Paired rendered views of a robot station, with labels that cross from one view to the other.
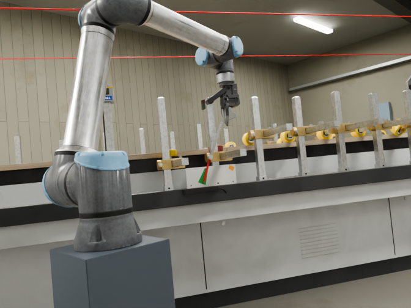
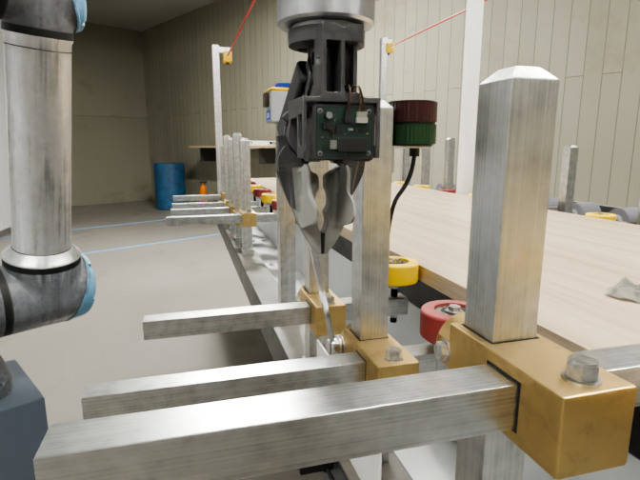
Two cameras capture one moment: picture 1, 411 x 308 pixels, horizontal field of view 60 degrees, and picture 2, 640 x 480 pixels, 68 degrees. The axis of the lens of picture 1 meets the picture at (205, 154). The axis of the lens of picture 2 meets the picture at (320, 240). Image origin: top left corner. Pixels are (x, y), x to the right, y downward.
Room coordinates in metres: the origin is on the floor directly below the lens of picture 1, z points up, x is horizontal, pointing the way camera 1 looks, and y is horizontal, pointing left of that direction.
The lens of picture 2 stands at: (1.75, -0.61, 1.10)
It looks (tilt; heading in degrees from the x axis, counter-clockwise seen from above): 11 degrees down; 89
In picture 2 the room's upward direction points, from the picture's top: straight up
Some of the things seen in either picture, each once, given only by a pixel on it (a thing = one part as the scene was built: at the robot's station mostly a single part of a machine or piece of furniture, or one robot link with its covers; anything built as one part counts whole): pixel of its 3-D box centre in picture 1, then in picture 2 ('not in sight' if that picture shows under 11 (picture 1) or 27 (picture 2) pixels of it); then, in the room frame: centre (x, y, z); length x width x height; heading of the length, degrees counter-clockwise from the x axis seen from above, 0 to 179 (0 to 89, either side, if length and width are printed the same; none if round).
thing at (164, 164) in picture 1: (170, 164); (320, 307); (1.76, 0.18, 0.83); 0.13 x 0.06 x 0.05; 105
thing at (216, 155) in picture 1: (218, 156); (377, 359); (1.83, -0.06, 0.84); 0.13 x 0.06 x 0.05; 105
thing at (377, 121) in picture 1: (348, 126); not in sight; (1.98, -0.82, 0.95); 0.50 x 0.04 x 0.04; 15
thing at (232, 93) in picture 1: (228, 95); (328, 99); (1.77, -0.14, 1.14); 0.09 x 0.08 x 0.12; 105
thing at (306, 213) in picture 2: (230, 116); (311, 211); (1.75, -0.14, 1.04); 0.06 x 0.03 x 0.09; 105
